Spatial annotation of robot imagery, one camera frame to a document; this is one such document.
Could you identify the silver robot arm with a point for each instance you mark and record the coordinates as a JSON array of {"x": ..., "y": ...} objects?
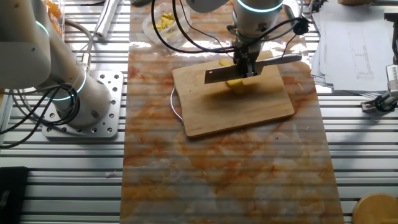
[{"x": 25, "y": 56}]

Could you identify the orange fruit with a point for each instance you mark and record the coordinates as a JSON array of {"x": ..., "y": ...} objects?
[
  {"x": 58, "y": 28},
  {"x": 54, "y": 9}
]

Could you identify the orange marble pattern mat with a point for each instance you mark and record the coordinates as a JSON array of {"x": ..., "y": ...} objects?
[{"x": 217, "y": 174}]

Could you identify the metal robot mounting plate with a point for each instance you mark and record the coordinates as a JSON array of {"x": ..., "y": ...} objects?
[{"x": 109, "y": 124}]

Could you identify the clear plastic fruit container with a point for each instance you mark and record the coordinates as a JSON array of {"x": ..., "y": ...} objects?
[{"x": 60, "y": 17}]

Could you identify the white paper sheet stack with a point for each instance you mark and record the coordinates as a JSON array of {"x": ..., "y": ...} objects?
[{"x": 357, "y": 62}]

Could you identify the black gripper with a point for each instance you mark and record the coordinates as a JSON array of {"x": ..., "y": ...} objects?
[{"x": 247, "y": 49}]

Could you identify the grey camera on clamp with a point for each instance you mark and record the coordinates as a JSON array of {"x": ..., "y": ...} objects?
[{"x": 384, "y": 102}]

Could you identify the black plastic case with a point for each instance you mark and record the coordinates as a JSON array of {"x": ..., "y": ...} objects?
[{"x": 12, "y": 193}]

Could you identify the wooden cutting board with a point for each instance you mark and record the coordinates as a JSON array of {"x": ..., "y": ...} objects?
[{"x": 217, "y": 112}]

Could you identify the yellow peeled potato half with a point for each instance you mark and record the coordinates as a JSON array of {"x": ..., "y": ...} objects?
[{"x": 237, "y": 87}]

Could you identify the wooden round base stand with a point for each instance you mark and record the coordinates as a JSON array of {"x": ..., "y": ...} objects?
[{"x": 376, "y": 208}]

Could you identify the white plastic wrap roll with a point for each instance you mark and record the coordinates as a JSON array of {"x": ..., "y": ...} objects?
[{"x": 105, "y": 18}]

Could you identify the steel kitchen knife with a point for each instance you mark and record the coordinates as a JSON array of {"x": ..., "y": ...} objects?
[{"x": 217, "y": 76}]

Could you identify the grey camera mounting bracket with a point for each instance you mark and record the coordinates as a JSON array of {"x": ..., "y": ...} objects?
[{"x": 291, "y": 12}]

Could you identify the plastic bag of potato pieces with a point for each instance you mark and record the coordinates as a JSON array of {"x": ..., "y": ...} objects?
[{"x": 163, "y": 21}]

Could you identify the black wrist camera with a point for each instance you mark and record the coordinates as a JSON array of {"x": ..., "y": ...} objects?
[{"x": 301, "y": 26}]

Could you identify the cut yellow potato slice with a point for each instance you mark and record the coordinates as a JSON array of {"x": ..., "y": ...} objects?
[{"x": 224, "y": 62}]

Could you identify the grey green cloth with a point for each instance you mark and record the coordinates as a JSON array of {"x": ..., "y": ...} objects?
[{"x": 138, "y": 2}]

